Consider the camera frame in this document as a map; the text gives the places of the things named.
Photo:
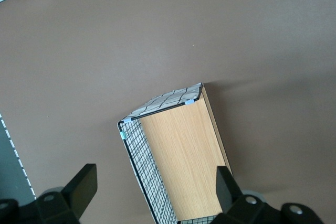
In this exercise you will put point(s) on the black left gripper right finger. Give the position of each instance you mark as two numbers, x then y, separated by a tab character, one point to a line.
227	184

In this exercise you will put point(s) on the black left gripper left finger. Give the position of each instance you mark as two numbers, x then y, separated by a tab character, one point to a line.
78	184

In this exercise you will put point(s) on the teal plastic clip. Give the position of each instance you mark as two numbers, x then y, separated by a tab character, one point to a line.
122	135

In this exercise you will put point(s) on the dark mat white dashed edge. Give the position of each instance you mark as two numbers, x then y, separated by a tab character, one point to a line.
10	163

